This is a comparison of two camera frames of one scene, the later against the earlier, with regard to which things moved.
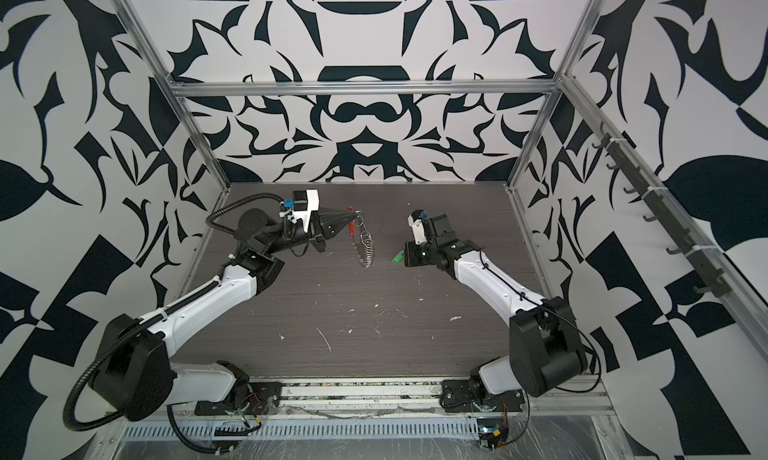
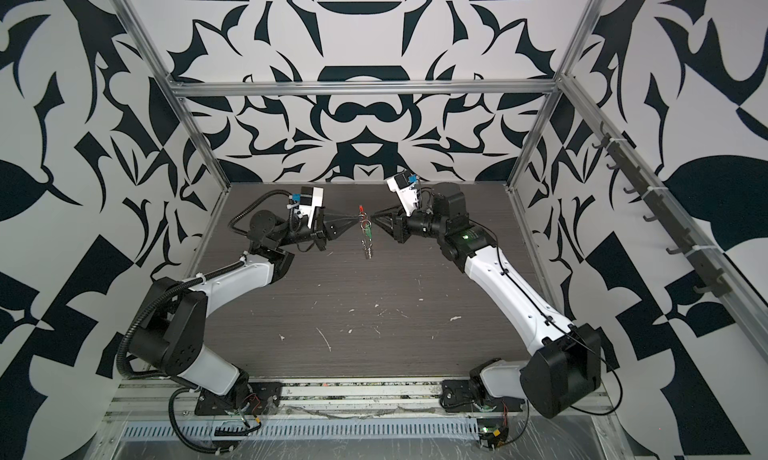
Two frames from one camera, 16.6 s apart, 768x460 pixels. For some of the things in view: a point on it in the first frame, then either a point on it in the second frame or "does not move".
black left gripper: [316, 230] does not move
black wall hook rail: [704, 259] does not move
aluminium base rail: [369, 410] does not move
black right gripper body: [419, 255] → [404, 227]
